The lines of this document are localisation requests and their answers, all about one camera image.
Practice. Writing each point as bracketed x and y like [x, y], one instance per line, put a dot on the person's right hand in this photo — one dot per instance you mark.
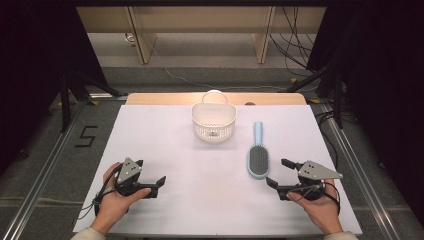
[318, 210]

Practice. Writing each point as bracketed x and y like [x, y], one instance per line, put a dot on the white plastic basket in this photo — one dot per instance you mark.
[213, 115]

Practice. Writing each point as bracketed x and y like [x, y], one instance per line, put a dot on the beige wooden desk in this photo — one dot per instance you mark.
[200, 20]

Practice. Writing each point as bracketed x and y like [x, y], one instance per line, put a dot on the white table sheet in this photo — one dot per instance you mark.
[186, 186]

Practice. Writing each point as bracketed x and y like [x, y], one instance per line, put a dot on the aluminium floor rail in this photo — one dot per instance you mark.
[33, 196]
[366, 186]

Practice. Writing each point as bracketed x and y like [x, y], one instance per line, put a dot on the light blue hairbrush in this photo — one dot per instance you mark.
[258, 160]

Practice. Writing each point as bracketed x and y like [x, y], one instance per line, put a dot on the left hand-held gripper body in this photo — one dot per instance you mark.
[128, 170]

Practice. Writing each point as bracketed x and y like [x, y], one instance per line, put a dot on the black metal stand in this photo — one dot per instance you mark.
[65, 106]
[338, 100]

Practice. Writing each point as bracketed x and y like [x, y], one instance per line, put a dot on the dark curtain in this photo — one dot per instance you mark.
[26, 50]
[383, 66]

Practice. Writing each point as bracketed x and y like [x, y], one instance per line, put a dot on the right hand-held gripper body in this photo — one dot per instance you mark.
[311, 171]

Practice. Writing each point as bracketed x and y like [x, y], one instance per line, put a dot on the person's left hand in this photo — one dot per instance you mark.
[111, 206]

